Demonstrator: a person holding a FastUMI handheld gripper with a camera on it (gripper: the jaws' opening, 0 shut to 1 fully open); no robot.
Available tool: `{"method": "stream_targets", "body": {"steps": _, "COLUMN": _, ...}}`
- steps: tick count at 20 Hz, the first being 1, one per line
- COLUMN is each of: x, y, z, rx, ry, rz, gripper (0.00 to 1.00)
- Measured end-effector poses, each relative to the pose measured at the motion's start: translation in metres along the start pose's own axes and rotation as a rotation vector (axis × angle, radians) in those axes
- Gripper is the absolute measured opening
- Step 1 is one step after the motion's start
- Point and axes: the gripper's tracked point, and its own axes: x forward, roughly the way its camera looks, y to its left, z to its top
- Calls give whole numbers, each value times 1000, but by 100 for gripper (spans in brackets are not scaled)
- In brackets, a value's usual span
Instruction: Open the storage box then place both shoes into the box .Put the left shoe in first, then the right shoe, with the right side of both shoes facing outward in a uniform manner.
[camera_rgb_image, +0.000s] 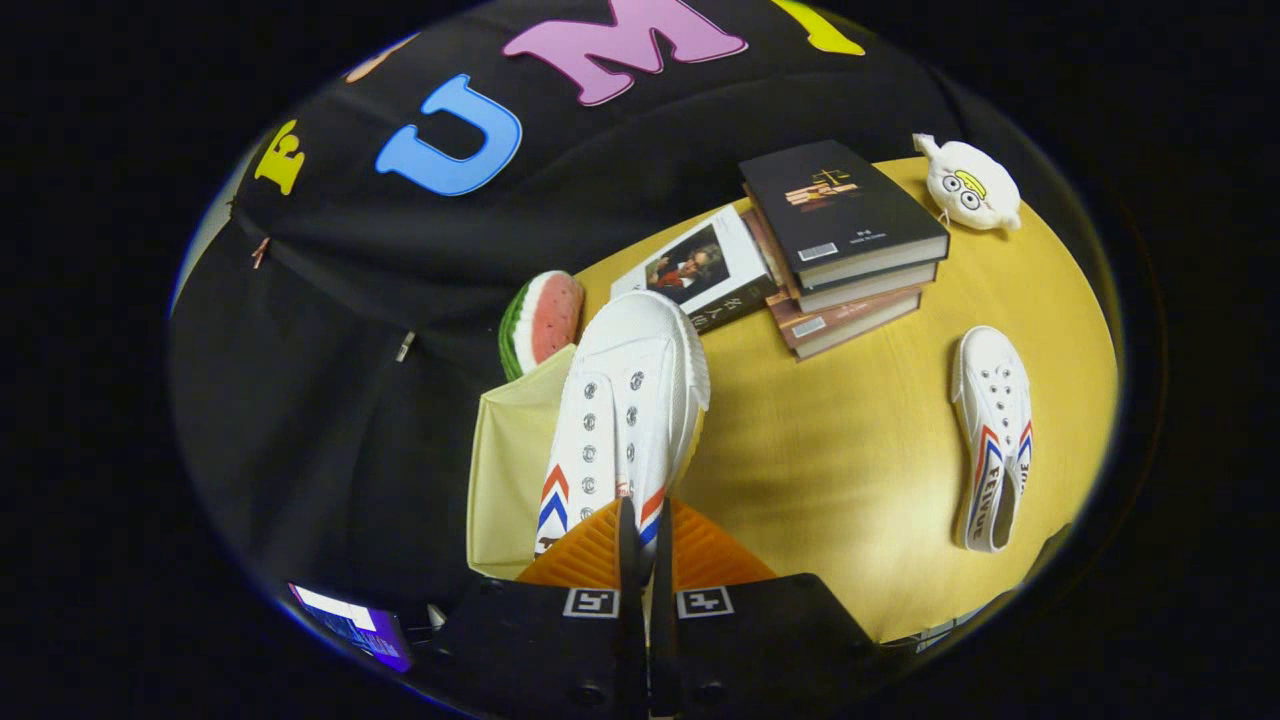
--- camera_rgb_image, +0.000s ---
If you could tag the white portrait cover book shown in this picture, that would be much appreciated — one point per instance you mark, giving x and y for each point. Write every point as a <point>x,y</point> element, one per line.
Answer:
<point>690,265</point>

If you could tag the silver clip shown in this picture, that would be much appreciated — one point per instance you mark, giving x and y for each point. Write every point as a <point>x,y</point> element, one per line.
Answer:
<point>405,346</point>

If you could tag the reddish brown book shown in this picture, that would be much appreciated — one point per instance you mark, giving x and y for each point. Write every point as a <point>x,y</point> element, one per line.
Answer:
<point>850,325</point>

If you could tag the watermelon slice toy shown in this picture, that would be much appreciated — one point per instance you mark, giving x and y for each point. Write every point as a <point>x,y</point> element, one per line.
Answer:
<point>550,315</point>

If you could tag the beige fabric storage box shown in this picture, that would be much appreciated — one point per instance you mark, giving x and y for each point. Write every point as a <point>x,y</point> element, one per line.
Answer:
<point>505,480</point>

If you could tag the black hardcover book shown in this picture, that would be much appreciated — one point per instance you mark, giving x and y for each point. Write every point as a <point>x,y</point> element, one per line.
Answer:
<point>830,200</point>

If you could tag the dark brown book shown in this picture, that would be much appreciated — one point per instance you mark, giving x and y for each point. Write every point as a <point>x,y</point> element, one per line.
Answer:
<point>860,290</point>

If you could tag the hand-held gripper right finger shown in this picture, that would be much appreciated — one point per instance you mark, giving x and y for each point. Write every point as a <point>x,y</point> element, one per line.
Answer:
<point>662,640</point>

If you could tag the computer monitor screen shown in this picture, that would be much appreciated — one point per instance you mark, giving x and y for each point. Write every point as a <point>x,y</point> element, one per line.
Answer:
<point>350,625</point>

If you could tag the white plush toy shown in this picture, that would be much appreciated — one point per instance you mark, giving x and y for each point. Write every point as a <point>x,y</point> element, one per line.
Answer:
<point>970,185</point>

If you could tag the copper clip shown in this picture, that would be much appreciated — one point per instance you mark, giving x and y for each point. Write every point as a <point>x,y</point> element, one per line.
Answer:
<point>261,252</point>

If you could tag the white striped canvas shoe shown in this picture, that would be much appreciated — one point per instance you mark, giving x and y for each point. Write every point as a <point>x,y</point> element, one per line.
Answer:
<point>990,400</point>
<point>625,400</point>

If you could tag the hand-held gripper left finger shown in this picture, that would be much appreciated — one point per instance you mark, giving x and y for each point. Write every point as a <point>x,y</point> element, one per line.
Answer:
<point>630,620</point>

